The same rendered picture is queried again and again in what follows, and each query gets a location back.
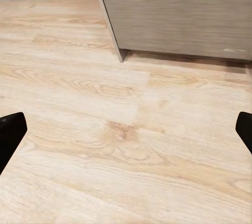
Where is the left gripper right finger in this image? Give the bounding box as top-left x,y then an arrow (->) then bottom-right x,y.
235,111 -> 252,154

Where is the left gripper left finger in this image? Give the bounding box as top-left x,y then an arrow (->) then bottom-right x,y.
0,112 -> 27,175

